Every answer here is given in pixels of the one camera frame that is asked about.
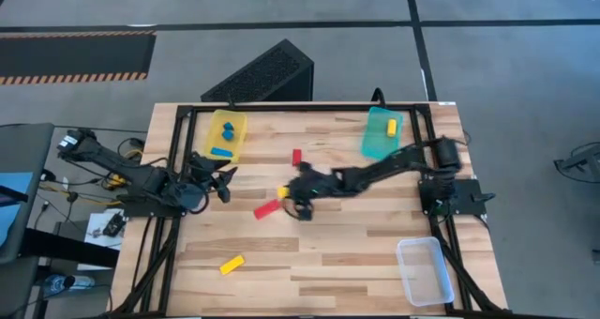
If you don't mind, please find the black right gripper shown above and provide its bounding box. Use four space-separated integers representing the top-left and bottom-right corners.
279 160 337 222

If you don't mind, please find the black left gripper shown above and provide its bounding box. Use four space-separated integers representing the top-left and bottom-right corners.
186 152 239 205

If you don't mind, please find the long red block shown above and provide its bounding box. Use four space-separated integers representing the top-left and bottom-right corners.
253 198 283 221

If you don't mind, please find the long yellow block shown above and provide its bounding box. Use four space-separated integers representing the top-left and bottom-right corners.
218 254 247 277

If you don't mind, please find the yellow translucent plastic bin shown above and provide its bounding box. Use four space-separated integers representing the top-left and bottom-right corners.
202 109 248 164

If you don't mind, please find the green translucent plastic bin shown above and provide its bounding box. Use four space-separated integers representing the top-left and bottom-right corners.
360 105 404 161

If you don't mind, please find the black computer case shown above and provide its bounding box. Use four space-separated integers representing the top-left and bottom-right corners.
200 38 315 103

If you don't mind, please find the small black device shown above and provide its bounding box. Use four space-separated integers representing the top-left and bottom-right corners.
102 214 126 238

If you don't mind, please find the white paper sheet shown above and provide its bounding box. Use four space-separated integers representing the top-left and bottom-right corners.
83 209 126 253

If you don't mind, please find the clear plastic bin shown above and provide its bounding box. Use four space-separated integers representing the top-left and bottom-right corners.
396 236 456 308

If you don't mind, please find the black shelf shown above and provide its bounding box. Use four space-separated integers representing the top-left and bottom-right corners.
18 227 121 269

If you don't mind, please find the clear water bottle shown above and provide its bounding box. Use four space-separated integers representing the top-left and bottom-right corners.
44 274 98 296

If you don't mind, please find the black hazard striped mat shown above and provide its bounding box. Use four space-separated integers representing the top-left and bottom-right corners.
0 30 158 86

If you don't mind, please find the grey side table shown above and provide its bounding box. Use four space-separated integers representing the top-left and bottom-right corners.
0 122 55 265

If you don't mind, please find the blue panel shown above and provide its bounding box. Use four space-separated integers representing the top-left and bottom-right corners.
0 171 35 248

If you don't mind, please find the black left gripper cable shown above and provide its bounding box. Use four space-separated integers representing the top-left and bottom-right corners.
187 190 211 216

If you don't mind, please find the black aluminium table frame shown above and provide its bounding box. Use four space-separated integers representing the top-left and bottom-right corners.
107 103 508 318

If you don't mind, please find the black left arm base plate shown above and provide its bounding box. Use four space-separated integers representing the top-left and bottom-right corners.
115 194 188 218

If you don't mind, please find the yellow cable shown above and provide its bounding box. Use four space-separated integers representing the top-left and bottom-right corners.
39 175 124 206

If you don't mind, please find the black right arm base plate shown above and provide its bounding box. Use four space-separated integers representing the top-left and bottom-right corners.
418 177 496 218

